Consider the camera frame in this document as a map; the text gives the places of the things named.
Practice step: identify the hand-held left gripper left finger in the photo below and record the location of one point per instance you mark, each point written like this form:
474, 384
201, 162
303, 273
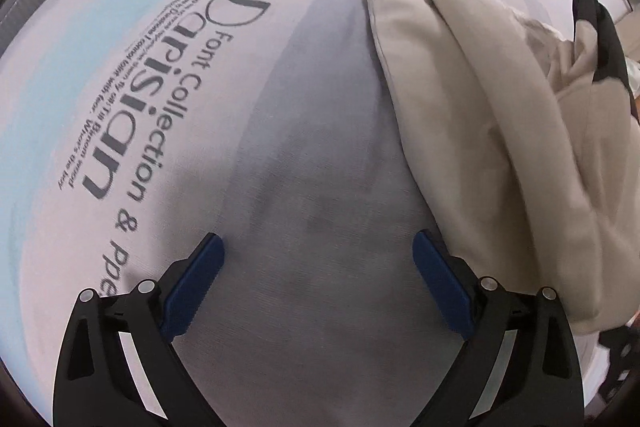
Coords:
197, 287

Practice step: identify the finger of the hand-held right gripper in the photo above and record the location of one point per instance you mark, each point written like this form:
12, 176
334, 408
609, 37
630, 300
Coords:
619, 349

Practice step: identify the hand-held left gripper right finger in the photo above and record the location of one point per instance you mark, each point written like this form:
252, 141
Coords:
442, 287

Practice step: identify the cream and black hooded jacket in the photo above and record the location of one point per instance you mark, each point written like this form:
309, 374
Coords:
480, 107

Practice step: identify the printed striped bed sheet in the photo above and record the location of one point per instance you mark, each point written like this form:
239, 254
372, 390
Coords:
310, 157

